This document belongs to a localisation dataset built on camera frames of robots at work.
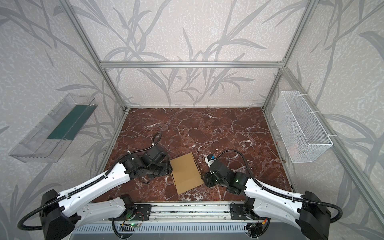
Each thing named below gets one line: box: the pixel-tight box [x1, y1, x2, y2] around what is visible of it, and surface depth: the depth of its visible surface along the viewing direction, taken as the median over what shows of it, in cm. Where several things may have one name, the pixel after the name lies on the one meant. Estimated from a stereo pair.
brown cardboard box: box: [169, 152, 204, 195], surface depth 81 cm
